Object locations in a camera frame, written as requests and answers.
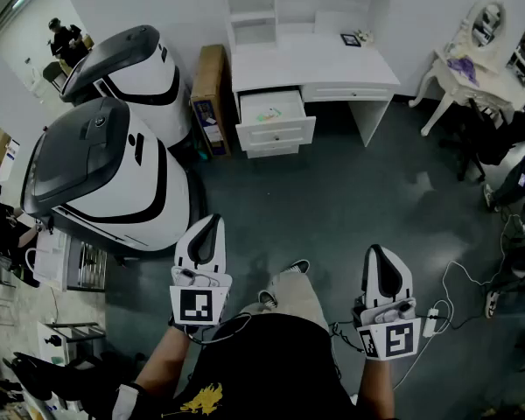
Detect white cable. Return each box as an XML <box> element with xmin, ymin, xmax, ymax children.
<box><xmin>391</xmin><ymin>214</ymin><xmax>525</xmax><ymax>391</ymax></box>

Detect person's right forearm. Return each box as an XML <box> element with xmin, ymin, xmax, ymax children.
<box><xmin>357</xmin><ymin>358</ymin><xmax>396</xmax><ymax>420</ymax></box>

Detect metal wire rack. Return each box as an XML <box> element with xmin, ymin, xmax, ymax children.
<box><xmin>66</xmin><ymin>239</ymin><xmax>109</xmax><ymax>293</ymax></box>

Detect white desk with hutch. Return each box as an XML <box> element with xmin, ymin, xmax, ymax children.
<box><xmin>220</xmin><ymin>0</ymin><xmax>403</xmax><ymax>160</ymax></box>

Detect person's left forearm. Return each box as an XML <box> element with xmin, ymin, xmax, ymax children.
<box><xmin>133</xmin><ymin>324</ymin><xmax>192</xmax><ymax>398</ymax></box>

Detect person's beige trousers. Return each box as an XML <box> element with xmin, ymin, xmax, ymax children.
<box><xmin>239</xmin><ymin>270</ymin><xmax>330</xmax><ymax>333</ymax></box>

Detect black chair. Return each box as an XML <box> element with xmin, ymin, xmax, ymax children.
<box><xmin>438</xmin><ymin>97</ymin><xmax>525</xmax><ymax>184</ymax></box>

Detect person's black shirt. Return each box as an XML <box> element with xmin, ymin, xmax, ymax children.
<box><xmin>159</xmin><ymin>311</ymin><xmax>365</xmax><ymax>420</ymax></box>

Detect white and black robot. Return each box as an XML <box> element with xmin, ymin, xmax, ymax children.
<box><xmin>19</xmin><ymin>96</ymin><xmax>193</xmax><ymax>254</ymax></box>
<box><xmin>59</xmin><ymin>24</ymin><xmax>193</xmax><ymax>149</ymax></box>

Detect oval white-framed mirror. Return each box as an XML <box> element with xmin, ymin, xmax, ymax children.
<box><xmin>454</xmin><ymin>0</ymin><xmax>508</xmax><ymax>63</ymax></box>

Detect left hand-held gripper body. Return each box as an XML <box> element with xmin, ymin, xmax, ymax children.
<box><xmin>169</xmin><ymin>263</ymin><xmax>234</xmax><ymax>327</ymax></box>

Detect white desk drawer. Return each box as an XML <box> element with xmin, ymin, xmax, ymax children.
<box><xmin>234</xmin><ymin>88</ymin><xmax>318</xmax><ymax>153</ymax></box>

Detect purple cloth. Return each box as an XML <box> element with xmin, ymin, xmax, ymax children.
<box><xmin>446</xmin><ymin>56</ymin><xmax>480</xmax><ymax>88</ymax></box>

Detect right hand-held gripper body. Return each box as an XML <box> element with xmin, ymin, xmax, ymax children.
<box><xmin>352</xmin><ymin>296</ymin><xmax>423</xmax><ymax>362</ymax></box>

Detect brown cardboard box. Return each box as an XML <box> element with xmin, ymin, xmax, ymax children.
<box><xmin>190</xmin><ymin>44</ymin><xmax>232</xmax><ymax>158</ymax></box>

